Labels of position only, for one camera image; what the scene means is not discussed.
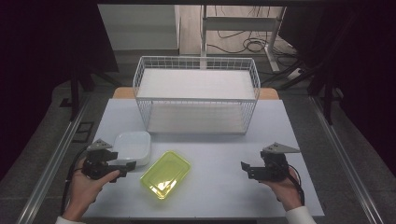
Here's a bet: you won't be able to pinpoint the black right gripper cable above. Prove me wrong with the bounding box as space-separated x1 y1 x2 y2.
285 167 305 207

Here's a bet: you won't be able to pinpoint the white power strip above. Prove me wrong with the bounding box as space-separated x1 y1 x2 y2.
285 67 304 81

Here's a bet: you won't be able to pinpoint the black curtain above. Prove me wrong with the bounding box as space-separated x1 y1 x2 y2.
0 0 120 182
277 0 396 179

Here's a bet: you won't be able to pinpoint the white cabinet panel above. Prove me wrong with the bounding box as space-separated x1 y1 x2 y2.
97 4 182 52

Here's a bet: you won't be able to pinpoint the white desk frame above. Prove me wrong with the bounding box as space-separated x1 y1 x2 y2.
200 5 288 73

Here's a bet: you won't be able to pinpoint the metal floor rail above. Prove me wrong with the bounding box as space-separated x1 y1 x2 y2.
309 95 386 224
15 95 92 224

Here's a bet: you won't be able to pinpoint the white wire rack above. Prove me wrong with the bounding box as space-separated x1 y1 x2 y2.
132 55 262 135

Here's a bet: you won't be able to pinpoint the person's right hand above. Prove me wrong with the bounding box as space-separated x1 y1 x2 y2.
260 167 304 214

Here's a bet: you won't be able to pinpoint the white square bowl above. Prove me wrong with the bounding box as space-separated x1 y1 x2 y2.
106 131 152 167

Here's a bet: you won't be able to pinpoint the person's left hand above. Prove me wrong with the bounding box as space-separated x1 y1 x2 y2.
64 158 121 222

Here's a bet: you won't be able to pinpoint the green lidded plastic container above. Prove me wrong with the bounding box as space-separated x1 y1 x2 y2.
139 150 192 201

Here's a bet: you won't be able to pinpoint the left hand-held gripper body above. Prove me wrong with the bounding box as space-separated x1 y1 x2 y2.
82 138 121 181

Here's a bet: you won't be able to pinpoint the wooden table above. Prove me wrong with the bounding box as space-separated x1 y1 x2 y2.
111 86 280 101

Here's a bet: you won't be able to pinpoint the black stand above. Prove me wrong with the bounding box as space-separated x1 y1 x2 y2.
261 12 359 126
59 60 123 123

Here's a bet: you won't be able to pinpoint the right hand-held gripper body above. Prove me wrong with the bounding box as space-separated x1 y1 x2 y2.
256 142 301 182

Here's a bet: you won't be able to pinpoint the black floor cables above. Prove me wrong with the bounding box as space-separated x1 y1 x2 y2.
206 5 297 60

